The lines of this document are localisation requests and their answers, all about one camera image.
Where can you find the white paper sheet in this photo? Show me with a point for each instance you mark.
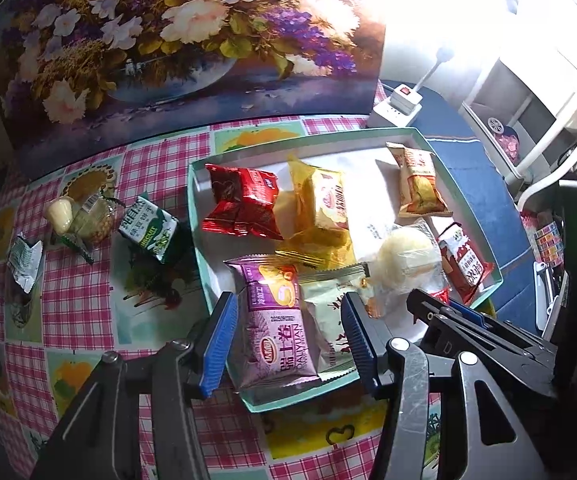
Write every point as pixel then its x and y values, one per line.
pixel 368 195

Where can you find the teal shallow tray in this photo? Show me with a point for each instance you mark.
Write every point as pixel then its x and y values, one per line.
pixel 288 160

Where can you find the pink checked tablecloth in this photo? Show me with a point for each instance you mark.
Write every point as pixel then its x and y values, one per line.
pixel 78 290

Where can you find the red and white snack packet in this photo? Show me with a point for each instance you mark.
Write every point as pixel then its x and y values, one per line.
pixel 468 265

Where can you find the cream snack packet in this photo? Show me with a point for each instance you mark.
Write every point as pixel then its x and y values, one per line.
pixel 323 305

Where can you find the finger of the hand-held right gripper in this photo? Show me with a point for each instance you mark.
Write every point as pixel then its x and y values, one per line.
pixel 473 314
pixel 438 320

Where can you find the clear wrapped white bun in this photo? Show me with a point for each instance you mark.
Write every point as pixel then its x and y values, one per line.
pixel 403 255

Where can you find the white shelf rack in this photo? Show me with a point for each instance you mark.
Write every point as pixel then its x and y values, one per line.
pixel 543 125

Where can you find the blue checked cloth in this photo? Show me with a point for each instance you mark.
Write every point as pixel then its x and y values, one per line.
pixel 473 170

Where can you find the green biscuit packet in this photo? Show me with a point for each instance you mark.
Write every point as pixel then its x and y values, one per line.
pixel 148 230

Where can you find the white power strip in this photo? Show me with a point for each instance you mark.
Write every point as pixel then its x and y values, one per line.
pixel 383 117

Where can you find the colourful checkered box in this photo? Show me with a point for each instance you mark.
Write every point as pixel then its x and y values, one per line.
pixel 548 240

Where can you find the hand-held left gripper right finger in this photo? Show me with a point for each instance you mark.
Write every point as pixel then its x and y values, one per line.
pixel 358 340

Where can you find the white plug with red switch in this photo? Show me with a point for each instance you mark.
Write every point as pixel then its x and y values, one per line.
pixel 406 100

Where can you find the small silver green packet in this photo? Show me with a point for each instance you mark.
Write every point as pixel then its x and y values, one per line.
pixel 24 262

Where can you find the orange brown snack packet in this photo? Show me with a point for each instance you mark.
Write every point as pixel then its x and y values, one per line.
pixel 421 180

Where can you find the clear packet of yellow snacks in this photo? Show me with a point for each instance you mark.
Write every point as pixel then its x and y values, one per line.
pixel 96 217

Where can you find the pink patterned item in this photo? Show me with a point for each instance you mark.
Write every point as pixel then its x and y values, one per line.
pixel 506 142

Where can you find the purple swiss roll packet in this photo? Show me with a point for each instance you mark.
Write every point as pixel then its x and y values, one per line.
pixel 273 330

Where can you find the yellow snack packet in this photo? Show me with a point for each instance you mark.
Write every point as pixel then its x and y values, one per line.
pixel 321 200

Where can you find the floral painting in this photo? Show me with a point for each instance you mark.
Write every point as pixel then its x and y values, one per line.
pixel 168 35

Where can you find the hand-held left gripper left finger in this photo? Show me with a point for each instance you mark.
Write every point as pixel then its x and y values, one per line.
pixel 218 340

